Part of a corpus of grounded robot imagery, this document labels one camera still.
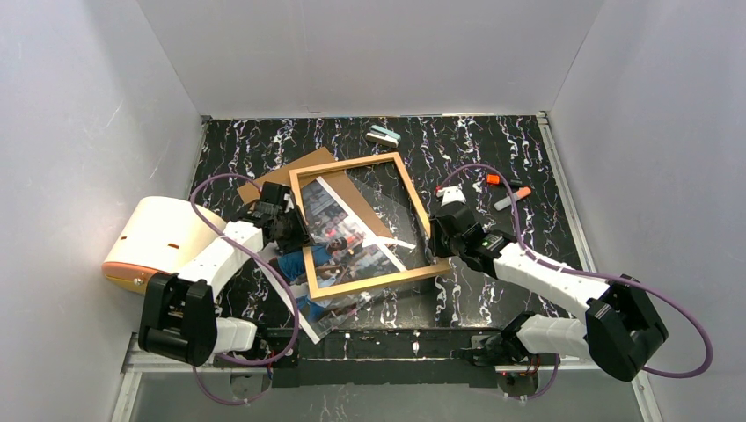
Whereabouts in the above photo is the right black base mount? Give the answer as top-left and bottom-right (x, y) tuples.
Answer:
(458, 333), (561, 402)

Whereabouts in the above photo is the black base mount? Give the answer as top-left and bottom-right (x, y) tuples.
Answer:
(458, 333), (561, 402)
(212, 329), (299, 369)

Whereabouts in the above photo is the brown cardboard backing board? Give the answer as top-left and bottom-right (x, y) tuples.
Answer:
(236, 146), (394, 240)

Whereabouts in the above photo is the teal white stapler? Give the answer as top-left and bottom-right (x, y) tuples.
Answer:
(365, 125), (401, 149)

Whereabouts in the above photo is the wooden picture frame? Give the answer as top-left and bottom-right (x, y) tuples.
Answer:
(289, 152), (451, 300)

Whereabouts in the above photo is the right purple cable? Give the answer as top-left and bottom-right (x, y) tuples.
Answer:
(434, 164), (714, 403)

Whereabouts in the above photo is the white cylindrical orange-based device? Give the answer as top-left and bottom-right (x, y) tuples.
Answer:
(101, 196), (217, 295)

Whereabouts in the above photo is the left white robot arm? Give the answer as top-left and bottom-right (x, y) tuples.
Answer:
(138, 182), (311, 367)

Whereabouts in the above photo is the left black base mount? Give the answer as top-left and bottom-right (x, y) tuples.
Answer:
(212, 329), (299, 369)

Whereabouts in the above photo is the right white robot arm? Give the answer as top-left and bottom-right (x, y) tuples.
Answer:
(428, 202), (669, 382)

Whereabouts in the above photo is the aluminium rail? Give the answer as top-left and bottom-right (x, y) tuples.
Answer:
(121, 331), (648, 374)

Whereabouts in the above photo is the grey marker salmon cap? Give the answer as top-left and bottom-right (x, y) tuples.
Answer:
(494, 186), (531, 211)

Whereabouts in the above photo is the printed colour photo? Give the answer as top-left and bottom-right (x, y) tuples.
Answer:
(260, 178), (415, 343)

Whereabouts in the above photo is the black marker orange cap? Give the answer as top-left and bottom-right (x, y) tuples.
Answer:
(486, 174), (523, 189)

